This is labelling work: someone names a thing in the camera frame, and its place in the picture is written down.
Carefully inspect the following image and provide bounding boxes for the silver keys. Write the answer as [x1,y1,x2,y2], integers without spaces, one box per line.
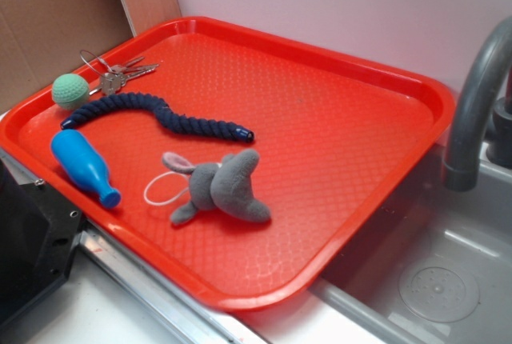
[79,50,159,96]

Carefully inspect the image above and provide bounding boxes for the red plastic tray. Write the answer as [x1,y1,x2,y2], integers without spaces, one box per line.
[1,18,454,311]

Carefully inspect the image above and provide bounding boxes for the grey plush elephant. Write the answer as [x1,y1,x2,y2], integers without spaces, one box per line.
[143,149,271,226]

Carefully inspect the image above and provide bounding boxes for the blue plastic bottle toy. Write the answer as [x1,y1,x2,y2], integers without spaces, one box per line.
[50,130,122,209]

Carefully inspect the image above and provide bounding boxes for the green golf ball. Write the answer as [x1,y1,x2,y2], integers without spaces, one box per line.
[51,74,90,110]

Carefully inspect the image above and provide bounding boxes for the grey sink faucet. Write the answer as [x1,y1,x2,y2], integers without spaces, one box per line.
[441,18,511,191]

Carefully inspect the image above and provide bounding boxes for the grey plastic sink basin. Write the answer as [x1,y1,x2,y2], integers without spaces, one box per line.
[311,146,511,343]

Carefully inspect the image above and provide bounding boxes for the round sink drain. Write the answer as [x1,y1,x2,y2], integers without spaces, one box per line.
[398,263,480,323]

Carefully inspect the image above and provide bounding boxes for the brown cardboard panel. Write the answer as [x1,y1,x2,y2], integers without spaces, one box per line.
[1,0,181,112]

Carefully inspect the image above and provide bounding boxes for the navy blue rope toy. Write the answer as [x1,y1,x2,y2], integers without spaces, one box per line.
[60,93,255,143]

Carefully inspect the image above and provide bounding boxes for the silver metal rail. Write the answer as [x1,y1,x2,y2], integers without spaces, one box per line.
[0,147,249,344]

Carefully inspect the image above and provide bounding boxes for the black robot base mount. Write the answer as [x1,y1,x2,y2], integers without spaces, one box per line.
[1,164,84,330]

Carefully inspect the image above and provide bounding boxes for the dark faucet handle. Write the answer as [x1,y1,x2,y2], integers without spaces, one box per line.
[486,74,511,169]

